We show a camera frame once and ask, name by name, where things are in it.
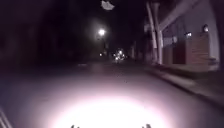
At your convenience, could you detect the vehicle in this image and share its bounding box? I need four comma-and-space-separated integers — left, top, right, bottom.
112, 48, 127, 64

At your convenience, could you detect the dark asphalt road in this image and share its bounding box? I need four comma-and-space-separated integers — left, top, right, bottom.
0, 61, 224, 128

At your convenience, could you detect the street lamp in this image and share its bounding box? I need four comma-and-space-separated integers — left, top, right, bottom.
96, 28, 108, 38

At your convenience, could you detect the pale leaning pole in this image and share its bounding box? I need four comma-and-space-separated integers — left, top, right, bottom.
145, 1, 165, 66

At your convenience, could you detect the raised concrete pavement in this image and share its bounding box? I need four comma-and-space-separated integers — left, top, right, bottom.
132, 59, 224, 108

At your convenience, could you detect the building with brick wall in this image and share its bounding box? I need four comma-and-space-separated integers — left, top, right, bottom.
129, 0, 224, 73

